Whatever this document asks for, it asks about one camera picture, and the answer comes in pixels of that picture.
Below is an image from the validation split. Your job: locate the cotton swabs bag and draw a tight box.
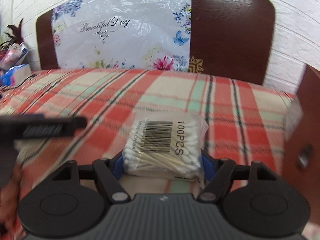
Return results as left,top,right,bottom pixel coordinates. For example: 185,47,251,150
122,112,208,183

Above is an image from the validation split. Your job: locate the plaid bed sheet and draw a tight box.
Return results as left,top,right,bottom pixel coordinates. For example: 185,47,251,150
1,69,293,196

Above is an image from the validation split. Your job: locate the brown cardboard box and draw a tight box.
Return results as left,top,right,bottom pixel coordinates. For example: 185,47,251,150
282,64,319,239

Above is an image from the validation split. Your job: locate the blue tissue box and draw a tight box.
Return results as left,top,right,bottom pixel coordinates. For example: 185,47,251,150
1,64,32,87

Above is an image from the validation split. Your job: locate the brown wooden headboard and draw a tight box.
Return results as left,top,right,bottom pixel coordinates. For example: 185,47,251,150
36,0,275,85

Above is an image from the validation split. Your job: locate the pink blue tissue pack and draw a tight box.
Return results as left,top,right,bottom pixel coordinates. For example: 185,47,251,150
1,42,29,70

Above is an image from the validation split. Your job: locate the floral plastic pillow bag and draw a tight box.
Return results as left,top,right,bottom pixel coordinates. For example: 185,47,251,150
51,0,191,72

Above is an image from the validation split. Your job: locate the dark red plant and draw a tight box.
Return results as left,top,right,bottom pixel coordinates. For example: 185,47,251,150
1,19,23,50

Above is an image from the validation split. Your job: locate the black cable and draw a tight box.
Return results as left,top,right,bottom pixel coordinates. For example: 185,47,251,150
0,73,34,92

